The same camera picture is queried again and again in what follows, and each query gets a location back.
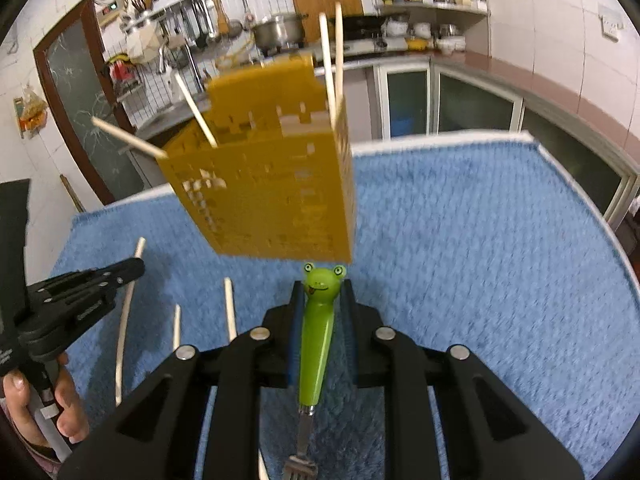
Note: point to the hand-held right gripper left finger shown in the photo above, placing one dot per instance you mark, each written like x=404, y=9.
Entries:
x=292, y=360

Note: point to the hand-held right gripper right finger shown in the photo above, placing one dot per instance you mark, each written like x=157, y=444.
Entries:
x=352, y=360

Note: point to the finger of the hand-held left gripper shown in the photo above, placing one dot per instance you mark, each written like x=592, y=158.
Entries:
x=75, y=305

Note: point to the yellow utensil holder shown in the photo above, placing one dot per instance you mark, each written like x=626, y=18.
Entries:
x=270, y=200

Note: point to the person's left hand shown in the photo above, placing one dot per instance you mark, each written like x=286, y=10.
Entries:
x=70, y=400

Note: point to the wooden stick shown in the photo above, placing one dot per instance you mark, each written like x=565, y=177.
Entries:
x=72, y=194

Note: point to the hanging plastic bag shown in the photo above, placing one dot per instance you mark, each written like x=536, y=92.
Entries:
x=31, y=112

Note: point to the blue knitted blanket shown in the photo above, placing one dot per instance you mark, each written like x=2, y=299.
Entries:
x=475, y=260

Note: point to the brown door frosted glass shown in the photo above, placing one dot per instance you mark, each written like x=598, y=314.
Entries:
x=75, y=90

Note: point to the steel kitchen sink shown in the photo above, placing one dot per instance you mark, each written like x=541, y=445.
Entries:
x=165, y=115

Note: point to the steel faucet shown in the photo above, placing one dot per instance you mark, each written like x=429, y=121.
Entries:
x=167, y=65

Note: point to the white hanging cloth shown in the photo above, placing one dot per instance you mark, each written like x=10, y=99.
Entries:
x=145, y=44

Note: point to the white controller box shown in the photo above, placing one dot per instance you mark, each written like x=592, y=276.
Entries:
x=114, y=11

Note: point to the kitchen cabinets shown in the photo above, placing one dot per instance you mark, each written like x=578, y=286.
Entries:
x=475, y=105

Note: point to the wooden spatula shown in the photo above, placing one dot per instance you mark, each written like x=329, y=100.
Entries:
x=222, y=22

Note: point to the steel gas stove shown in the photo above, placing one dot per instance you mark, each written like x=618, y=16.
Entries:
x=360, y=42

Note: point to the yellow bowl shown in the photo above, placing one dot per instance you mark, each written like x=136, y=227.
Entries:
x=419, y=44

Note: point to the steel cooking pot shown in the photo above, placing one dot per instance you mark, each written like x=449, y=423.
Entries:
x=277, y=32

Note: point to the brown kitchen countertop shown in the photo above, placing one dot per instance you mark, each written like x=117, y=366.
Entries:
x=550, y=95

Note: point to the stack of white bowls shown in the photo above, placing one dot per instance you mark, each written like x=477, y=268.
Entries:
x=450, y=42

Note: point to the black wok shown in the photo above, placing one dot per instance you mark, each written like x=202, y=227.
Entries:
x=365, y=21

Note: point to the steel corner shelf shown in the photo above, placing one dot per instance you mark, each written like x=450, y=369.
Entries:
x=430, y=6

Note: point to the steel wall utensil rack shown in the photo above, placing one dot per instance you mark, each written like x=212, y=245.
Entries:
x=170, y=2

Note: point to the white wall socket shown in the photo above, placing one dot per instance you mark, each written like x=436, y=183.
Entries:
x=611, y=22

